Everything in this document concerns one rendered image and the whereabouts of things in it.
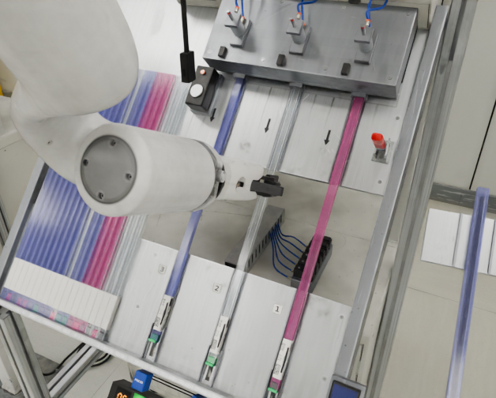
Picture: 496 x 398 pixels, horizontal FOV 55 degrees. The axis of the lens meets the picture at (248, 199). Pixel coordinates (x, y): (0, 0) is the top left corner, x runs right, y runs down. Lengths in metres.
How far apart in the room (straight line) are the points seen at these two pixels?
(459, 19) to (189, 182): 0.61
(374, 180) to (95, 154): 0.48
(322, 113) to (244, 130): 0.14
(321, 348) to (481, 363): 1.22
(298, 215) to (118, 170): 0.96
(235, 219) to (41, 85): 1.02
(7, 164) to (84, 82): 1.69
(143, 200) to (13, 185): 1.66
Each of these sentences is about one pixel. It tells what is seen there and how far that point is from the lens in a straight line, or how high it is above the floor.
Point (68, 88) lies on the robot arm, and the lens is 0.35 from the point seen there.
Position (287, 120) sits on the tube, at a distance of 0.83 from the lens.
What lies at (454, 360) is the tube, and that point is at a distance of 0.64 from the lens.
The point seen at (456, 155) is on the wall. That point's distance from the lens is 2.61.
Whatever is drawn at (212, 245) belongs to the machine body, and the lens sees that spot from 1.24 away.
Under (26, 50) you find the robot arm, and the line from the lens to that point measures 0.33.
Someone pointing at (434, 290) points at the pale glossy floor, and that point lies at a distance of 2.15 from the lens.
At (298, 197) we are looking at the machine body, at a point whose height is 0.62.
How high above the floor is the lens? 1.39
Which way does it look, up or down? 33 degrees down
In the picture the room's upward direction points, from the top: straight up
